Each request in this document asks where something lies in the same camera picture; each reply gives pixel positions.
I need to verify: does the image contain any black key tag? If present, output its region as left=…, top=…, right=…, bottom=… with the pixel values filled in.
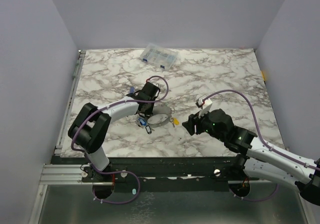
left=145, top=125, right=152, bottom=135

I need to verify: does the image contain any blue red screwdriver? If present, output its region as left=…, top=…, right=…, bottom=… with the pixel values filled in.
left=128, top=86, right=135, bottom=96

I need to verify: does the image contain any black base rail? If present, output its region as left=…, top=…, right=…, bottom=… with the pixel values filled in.
left=82, top=155, right=288, bottom=192

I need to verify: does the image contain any blue key tag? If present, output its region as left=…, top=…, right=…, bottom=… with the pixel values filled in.
left=138, top=118, right=147, bottom=127

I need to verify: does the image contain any yellow key tag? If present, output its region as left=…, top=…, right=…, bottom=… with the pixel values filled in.
left=173, top=118, right=180, bottom=126

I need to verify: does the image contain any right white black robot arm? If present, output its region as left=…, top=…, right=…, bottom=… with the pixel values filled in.
left=182, top=109, right=320, bottom=206

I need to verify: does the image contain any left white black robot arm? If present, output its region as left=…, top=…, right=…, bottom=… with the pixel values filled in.
left=67, top=82, right=161, bottom=182

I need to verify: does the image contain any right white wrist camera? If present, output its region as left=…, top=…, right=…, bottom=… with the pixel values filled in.
left=195, top=95, right=213, bottom=118

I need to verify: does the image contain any clear plastic organizer box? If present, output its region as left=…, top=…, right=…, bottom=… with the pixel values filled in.
left=140, top=43, right=179, bottom=71

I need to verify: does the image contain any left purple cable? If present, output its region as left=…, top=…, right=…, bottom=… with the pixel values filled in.
left=71, top=75, right=170, bottom=172

